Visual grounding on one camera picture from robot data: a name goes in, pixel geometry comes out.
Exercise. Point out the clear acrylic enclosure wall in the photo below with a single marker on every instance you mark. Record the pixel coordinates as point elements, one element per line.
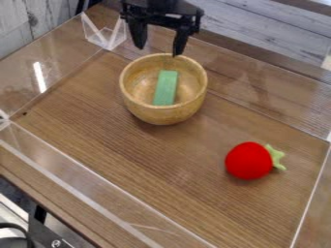
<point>102,211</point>

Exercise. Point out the black metal table frame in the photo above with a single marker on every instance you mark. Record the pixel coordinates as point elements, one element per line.
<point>23,229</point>

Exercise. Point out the green foam block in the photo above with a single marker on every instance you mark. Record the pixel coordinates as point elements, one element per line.
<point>166,88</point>

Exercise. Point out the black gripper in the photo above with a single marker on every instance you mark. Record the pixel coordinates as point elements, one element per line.
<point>176,14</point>

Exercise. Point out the wooden brown bowl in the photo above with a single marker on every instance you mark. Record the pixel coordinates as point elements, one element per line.
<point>138,82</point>

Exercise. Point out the red plush strawberry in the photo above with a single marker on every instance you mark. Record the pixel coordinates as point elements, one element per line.
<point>250,160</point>

